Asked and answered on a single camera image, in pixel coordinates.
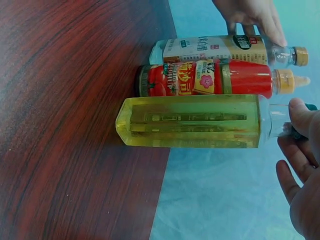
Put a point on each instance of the person's right thumb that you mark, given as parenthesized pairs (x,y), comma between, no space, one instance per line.
(303,120)

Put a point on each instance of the person's left fingers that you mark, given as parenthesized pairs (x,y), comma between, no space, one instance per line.
(271,32)

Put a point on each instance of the red ketchup bottle yellow cap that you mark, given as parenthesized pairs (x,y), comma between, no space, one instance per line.
(237,78)

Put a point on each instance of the person's left hand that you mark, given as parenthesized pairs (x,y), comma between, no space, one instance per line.
(252,12)

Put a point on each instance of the yellow oil bottle green cap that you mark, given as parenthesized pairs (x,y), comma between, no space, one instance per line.
(190,121)

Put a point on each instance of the person's right hand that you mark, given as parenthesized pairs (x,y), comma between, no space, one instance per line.
(308,200)

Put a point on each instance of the clear vinegar bottle gold cap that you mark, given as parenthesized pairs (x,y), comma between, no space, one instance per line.
(220,48)

